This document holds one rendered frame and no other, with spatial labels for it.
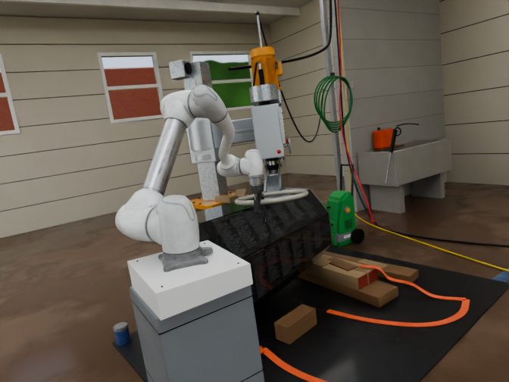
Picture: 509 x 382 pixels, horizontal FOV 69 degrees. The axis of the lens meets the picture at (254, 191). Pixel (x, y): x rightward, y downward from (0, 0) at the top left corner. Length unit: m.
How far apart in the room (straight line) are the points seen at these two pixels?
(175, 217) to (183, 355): 0.51
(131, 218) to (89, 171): 6.84
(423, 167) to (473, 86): 1.92
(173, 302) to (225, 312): 0.24
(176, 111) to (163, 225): 0.59
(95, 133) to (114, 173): 0.91
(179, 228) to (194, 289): 0.24
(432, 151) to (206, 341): 4.74
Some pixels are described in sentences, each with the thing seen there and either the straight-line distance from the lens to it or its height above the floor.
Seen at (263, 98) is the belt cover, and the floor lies 1.62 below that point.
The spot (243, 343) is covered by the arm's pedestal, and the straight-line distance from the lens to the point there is 1.64.
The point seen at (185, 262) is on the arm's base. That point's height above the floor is 0.92.
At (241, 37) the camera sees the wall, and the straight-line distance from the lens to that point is 10.14.
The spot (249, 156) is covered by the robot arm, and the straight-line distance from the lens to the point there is 2.17.
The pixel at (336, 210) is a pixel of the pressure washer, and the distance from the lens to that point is 4.10.
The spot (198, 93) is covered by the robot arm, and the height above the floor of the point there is 1.60.
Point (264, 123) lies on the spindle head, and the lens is 2.95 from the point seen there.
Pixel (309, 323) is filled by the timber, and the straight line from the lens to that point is 2.70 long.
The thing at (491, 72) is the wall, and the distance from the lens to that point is 6.90.
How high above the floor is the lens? 1.42
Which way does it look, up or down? 10 degrees down
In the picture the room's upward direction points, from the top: 8 degrees counter-clockwise
